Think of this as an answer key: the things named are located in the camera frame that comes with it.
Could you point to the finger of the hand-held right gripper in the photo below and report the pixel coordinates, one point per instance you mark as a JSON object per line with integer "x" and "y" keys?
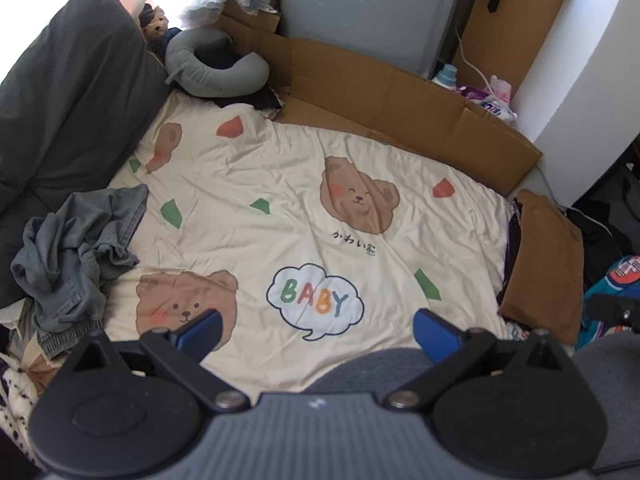
{"x": 615, "y": 307}

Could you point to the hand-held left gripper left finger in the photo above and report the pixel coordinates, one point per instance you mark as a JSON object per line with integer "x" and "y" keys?
{"x": 202, "y": 332}

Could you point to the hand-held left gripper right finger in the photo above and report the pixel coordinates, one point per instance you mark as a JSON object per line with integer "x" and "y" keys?
{"x": 435, "y": 335}

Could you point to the light blue denim pants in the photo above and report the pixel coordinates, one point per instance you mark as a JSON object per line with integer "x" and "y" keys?
{"x": 75, "y": 250}

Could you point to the dark clothes heap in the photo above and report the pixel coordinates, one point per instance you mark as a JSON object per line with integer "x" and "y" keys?
{"x": 265, "y": 100}

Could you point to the teal printed bag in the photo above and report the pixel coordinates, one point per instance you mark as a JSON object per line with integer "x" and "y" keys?
{"x": 620, "y": 280}

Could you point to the black cloth heap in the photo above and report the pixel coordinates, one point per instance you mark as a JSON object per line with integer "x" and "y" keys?
{"x": 600, "y": 250}

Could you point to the person's grey trouser leg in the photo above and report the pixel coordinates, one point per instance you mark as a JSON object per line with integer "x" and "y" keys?
{"x": 610, "y": 385}

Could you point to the brown folded garment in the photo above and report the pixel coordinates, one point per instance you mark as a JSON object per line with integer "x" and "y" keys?
{"x": 545, "y": 260}

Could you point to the cream bear print blanket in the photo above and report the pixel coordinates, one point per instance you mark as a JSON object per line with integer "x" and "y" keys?
{"x": 250, "y": 170}

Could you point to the white dark-dotted fleece throw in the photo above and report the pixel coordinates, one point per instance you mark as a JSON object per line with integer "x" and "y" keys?
{"x": 15, "y": 400}

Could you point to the flattened cardboard sheet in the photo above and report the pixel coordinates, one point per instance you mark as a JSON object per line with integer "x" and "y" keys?
{"x": 400, "y": 105}

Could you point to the pink plastic packets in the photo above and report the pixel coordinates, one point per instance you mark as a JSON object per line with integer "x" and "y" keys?
{"x": 500, "y": 92}

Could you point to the grey neck pillow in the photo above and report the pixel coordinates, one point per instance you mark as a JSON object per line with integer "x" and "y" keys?
{"x": 220, "y": 85}

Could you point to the white detergent bottle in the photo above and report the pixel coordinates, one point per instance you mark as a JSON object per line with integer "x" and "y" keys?
{"x": 445, "y": 77}

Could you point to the dark grey pillow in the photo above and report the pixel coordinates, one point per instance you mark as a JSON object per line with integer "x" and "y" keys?
{"x": 75, "y": 85}

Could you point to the tall cardboard panel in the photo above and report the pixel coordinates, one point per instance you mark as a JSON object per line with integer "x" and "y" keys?
{"x": 520, "y": 35}

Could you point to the brown plush bear toy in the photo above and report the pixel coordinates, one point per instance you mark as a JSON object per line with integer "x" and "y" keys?
{"x": 155, "y": 20}

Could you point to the grey upright panel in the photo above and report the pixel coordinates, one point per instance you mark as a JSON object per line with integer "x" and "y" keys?
{"x": 360, "y": 10}

